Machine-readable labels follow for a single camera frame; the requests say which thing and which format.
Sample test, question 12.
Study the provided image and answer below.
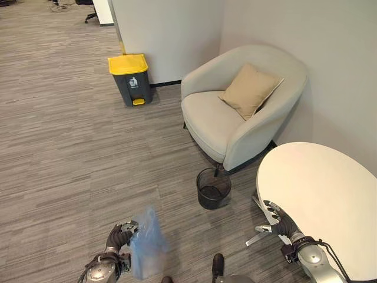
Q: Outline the beige armchair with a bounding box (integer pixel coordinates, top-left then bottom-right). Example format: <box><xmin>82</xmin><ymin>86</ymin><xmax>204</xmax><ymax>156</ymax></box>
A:
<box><xmin>180</xmin><ymin>44</ymin><xmax>309</xmax><ymax>173</ymax></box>

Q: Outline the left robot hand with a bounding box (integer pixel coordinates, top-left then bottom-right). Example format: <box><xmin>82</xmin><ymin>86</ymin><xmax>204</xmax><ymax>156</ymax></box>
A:
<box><xmin>105</xmin><ymin>219</ymin><xmax>140</xmax><ymax>253</ymax></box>

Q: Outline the grey trash can yellow lid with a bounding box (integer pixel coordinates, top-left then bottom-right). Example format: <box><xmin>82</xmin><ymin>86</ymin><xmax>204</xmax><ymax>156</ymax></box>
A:
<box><xmin>107</xmin><ymin>53</ymin><xmax>154</xmax><ymax>108</ymax></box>

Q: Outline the dark robot foot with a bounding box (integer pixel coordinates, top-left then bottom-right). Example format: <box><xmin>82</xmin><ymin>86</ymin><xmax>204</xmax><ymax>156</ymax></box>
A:
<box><xmin>211</xmin><ymin>253</ymin><xmax>225</xmax><ymax>279</ymax></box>

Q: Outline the black mesh waste bin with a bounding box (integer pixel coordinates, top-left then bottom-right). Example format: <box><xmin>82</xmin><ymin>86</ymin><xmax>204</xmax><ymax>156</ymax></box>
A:
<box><xmin>196</xmin><ymin>167</ymin><xmax>232</xmax><ymax>210</ymax></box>

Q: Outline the white round tea table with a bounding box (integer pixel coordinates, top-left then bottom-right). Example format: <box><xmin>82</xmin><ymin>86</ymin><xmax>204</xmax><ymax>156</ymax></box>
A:
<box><xmin>245</xmin><ymin>141</ymin><xmax>377</xmax><ymax>282</ymax></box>

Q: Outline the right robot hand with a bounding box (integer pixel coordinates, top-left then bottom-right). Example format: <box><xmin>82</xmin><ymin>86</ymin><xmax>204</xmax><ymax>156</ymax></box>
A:
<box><xmin>254</xmin><ymin>200</ymin><xmax>302</xmax><ymax>240</ymax></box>

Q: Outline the tan cushion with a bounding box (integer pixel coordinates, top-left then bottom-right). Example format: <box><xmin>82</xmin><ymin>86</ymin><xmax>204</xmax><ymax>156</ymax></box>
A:
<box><xmin>218</xmin><ymin>62</ymin><xmax>285</xmax><ymax>121</ymax></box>

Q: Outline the blue plastic garbage bag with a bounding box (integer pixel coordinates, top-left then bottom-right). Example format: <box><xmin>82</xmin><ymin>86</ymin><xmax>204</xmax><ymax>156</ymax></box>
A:
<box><xmin>130</xmin><ymin>205</ymin><xmax>170</xmax><ymax>280</ymax></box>

